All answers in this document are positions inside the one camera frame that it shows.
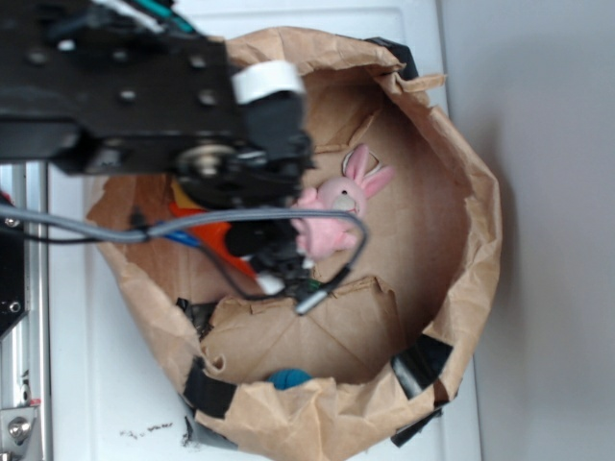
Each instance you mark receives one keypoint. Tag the yellow sponge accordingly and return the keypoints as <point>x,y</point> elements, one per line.
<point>181,199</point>

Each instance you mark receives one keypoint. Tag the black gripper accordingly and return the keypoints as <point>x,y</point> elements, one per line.
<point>250,154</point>

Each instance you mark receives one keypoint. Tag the orange toy carrot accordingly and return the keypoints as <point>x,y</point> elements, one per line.
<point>213,235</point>

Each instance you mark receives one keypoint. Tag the brown paper bag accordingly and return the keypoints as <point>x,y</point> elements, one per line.
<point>388,346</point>

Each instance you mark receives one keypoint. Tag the aluminium frame rail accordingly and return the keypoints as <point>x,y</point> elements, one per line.
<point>26,426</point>

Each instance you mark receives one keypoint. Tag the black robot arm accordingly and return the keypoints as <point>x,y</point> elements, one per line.
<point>131,87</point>

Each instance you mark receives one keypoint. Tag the blue ball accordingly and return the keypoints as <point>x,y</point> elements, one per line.
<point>288,378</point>

